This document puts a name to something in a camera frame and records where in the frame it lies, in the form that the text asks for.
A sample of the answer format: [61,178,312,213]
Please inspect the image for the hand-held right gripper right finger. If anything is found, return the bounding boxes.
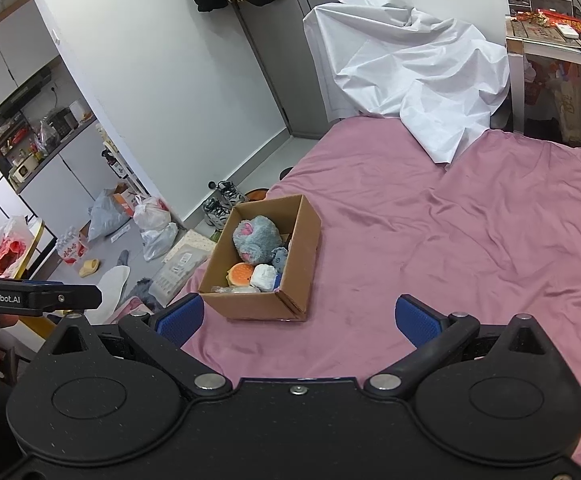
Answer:
[365,294,561,401]

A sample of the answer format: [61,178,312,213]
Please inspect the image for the grey furry plush pink ears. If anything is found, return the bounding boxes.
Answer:
[233,216,282,265]

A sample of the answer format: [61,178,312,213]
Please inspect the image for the grey door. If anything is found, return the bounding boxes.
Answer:
[232,0,359,139]

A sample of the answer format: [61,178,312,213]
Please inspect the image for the brown cardboard box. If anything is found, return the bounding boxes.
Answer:
[198,193,322,322]

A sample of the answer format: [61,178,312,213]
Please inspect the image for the grey sneaker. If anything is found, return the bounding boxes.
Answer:
[217,180,249,206]
[202,197,232,229]

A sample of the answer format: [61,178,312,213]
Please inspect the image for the grey plastic bag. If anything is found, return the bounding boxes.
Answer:
[87,189,132,241]

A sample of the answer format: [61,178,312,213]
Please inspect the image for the red and white plastic bag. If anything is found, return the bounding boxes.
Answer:
[0,215,40,279]

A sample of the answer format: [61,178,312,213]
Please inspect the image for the white cover sheet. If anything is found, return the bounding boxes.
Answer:
[302,0,511,165]

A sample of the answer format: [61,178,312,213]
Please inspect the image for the kitchen cabinet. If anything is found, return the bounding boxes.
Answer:
[0,0,147,281]

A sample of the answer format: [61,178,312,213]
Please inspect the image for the white soft bun toy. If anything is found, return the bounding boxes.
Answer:
[249,263,279,291]

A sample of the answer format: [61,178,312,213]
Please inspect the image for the patterned cream floor cushion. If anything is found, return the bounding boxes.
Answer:
[162,229,217,267]

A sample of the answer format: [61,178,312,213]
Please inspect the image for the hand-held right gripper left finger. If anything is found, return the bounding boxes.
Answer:
[38,293,232,401]

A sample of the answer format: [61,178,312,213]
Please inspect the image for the burger plush toy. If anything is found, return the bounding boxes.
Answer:
[226,262,255,289]

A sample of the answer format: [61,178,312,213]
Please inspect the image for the white desk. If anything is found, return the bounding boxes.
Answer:
[504,16,581,157]

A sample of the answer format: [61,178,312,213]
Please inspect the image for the beige tote bag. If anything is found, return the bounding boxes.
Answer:
[551,59,581,147]

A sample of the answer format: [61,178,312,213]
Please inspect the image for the orange and white carton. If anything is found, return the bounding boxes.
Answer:
[112,184,144,217]

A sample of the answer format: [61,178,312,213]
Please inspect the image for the pack of water bottles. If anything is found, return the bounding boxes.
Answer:
[54,226,90,264]

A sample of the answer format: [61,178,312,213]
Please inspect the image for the clear plastic bag white filling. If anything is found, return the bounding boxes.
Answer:
[210,284,262,295]

